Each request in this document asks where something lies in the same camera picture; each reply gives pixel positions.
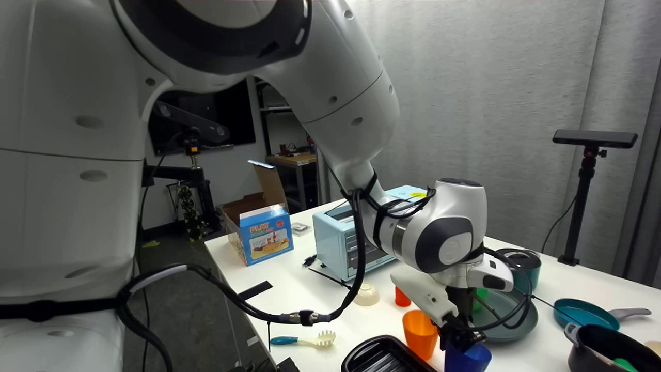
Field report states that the background shelf unit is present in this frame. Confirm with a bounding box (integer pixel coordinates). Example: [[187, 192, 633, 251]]
[[256, 78, 327, 210]]

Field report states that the black wall monitor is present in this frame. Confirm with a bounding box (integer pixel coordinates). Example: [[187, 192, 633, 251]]
[[147, 80, 258, 158]]

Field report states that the small red plastic cup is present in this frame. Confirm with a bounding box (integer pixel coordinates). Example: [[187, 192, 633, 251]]
[[393, 285, 413, 309]]

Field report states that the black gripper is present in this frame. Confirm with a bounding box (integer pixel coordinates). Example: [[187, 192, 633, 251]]
[[440, 285, 485, 352]]

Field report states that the blue toy packaging box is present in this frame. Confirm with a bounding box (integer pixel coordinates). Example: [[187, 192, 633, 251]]
[[236, 202, 295, 267]]

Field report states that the grey utensil handle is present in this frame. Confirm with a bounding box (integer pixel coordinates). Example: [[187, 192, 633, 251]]
[[607, 306, 653, 323]]

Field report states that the small white bowl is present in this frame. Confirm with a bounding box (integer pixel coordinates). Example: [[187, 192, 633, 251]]
[[352, 282, 383, 307]]

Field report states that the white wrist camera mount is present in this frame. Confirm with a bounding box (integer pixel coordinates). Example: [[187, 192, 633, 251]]
[[391, 264, 461, 330]]

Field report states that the white pasta spoon blue handle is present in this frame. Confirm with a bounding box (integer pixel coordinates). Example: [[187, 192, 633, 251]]
[[269, 328, 339, 350]]

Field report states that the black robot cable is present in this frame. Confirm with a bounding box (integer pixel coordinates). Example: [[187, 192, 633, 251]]
[[111, 192, 368, 372]]

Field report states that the black camera tripod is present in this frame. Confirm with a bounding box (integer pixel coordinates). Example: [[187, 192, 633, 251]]
[[556, 145, 610, 268]]

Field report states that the open cardboard box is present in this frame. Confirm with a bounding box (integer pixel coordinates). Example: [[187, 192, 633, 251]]
[[219, 159, 292, 233]]

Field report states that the light blue toaster oven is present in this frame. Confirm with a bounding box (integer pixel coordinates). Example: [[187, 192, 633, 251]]
[[312, 184, 432, 285]]

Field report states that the grey backdrop curtain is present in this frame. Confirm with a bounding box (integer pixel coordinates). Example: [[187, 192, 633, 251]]
[[342, 0, 661, 276]]

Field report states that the orange plastic cup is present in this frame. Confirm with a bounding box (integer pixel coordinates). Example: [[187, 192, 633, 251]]
[[401, 307, 441, 361]]

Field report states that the wide black tape strip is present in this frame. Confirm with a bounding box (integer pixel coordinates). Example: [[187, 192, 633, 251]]
[[236, 278, 275, 301]]

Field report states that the black bar camera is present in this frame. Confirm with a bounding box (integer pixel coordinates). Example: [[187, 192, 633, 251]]
[[551, 128, 640, 149]]

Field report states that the teal flat plate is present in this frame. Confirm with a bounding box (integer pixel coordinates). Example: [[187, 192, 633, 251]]
[[551, 295, 622, 332]]

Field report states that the black pot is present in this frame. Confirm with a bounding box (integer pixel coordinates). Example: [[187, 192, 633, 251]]
[[566, 323, 661, 372]]

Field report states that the dark camera with orange light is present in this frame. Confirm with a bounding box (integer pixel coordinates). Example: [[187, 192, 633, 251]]
[[152, 101, 234, 149]]

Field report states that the dark blue plastic cup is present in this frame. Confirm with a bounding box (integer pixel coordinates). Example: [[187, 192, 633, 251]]
[[441, 341, 494, 372]]

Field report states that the black ribbed plastic tray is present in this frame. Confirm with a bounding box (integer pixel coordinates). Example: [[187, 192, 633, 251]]
[[339, 332, 437, 372]]

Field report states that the grey round plate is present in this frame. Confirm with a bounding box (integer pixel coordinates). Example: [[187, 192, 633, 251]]
[[473, 287, 541, 347]]

